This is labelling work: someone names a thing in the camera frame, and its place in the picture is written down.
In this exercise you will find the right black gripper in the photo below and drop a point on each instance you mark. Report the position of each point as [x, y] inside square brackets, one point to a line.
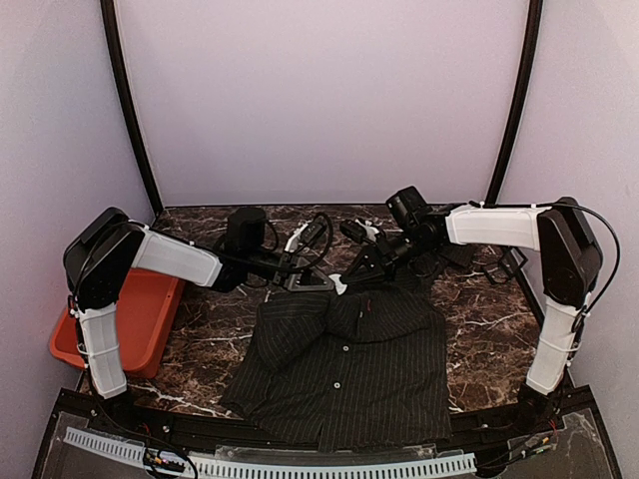
[383, 251]

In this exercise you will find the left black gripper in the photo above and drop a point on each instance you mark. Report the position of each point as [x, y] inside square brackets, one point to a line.
[290, 275]

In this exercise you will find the black pinstriped shirt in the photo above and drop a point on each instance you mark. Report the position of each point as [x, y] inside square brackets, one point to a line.
[383, 340]

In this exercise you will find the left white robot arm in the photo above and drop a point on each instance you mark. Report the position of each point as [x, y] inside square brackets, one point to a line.
[100, 259]

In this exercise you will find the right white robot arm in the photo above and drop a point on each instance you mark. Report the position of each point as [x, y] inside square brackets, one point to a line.
[578, 256]

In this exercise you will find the black brooch stand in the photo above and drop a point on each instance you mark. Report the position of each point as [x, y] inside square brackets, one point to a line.
[506, 267]

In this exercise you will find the orange plastic bin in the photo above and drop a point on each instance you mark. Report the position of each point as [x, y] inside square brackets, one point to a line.
[145, 315]

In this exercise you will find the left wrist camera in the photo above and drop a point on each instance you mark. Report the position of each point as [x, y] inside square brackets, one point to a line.
[246, 229]

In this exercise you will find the white slotted cable duct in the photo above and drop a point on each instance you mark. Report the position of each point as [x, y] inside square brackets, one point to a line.
[244, 462]

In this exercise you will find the black front rail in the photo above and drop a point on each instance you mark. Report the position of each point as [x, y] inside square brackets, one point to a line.
[337, 421]

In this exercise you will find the right black frame post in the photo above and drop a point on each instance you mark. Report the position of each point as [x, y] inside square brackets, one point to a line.
[520, 90]

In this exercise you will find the black frame post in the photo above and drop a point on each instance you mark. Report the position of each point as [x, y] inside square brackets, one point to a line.
[127, 106]
[520, 90]

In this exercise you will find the left black frame post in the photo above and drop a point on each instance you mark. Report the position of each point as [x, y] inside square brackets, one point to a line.
[127, 106]

